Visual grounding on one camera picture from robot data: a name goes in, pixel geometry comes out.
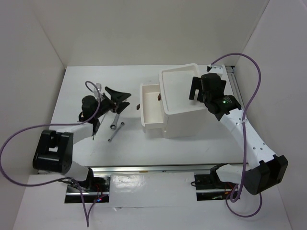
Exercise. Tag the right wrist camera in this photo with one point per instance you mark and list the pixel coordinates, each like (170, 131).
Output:
(217, 69)

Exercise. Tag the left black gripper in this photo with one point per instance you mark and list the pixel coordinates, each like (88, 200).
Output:
(117, 96)

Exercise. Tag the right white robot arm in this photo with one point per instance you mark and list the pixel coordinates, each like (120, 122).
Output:
(266, 169)

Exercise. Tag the red handled screwdriver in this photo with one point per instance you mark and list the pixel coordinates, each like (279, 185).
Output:
(101, 120)

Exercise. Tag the white bottom drawer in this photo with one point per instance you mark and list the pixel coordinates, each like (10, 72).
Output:
(158, 129)

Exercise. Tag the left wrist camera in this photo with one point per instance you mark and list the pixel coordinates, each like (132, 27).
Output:
(98, 89)

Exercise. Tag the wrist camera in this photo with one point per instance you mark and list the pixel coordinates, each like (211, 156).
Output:
(217, 69)
(98, 89)

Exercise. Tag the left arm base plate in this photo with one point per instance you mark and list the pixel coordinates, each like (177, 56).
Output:
(98, 190)

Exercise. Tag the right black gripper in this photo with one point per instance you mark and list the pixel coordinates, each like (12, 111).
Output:
(196, 85)

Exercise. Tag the short silver combination wrench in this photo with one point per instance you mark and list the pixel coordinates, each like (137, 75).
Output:
(116, 131)

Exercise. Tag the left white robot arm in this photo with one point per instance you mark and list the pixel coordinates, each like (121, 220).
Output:
(54, 152)

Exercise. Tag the long silver ratchet wrench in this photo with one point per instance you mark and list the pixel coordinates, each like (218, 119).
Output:
(113, 125)

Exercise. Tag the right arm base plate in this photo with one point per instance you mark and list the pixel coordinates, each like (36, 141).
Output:
(208, 188)

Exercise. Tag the white drawer cabinet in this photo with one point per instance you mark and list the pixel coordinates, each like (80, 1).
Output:
(182, 117)

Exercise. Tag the aluminium side rail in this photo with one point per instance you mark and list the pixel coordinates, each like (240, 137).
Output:
(234, 85)

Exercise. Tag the aluminium front rail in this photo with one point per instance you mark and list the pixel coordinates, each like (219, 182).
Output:
(154, 168)

